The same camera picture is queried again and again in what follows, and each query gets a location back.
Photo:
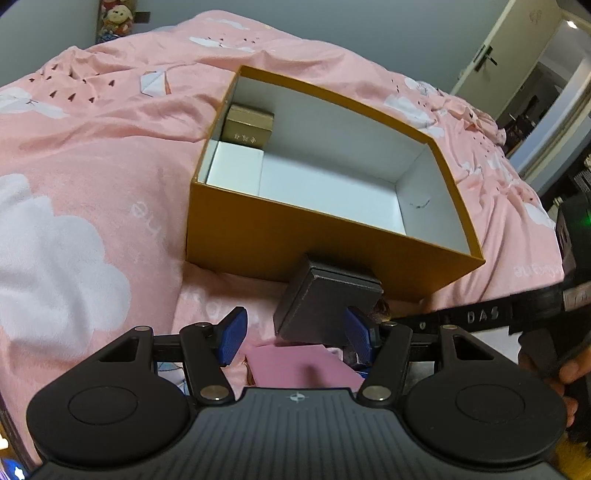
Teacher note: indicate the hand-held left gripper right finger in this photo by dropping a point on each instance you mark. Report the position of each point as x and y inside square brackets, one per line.
[360, 337]

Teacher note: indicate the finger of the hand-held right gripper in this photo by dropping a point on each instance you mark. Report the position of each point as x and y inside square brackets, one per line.
[461, 317]

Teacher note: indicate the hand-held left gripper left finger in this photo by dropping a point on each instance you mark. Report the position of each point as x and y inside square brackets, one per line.
[233, 334]

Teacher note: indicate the patterned cloth pouch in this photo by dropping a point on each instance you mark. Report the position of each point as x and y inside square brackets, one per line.
[381, 312]

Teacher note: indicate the black square box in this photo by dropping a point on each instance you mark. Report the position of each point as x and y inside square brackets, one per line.
[318, 304]

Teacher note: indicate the orange cardboard box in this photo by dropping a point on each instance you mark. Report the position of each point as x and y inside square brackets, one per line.
[258, 230]

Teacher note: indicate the person's right hand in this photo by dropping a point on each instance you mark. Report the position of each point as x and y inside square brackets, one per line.
[565, 371]

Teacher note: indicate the dark furniture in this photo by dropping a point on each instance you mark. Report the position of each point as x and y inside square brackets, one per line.
[521, 124]

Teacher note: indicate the white box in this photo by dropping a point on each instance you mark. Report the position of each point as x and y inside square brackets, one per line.
[235, 168]

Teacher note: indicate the pink cloud-print bedsheet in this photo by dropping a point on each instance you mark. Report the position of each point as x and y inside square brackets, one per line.
[92, 184]

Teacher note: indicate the small brown box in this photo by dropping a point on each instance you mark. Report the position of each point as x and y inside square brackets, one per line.
[247, 127]

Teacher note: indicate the white door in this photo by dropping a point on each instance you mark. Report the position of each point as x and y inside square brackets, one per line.
[489, 32]

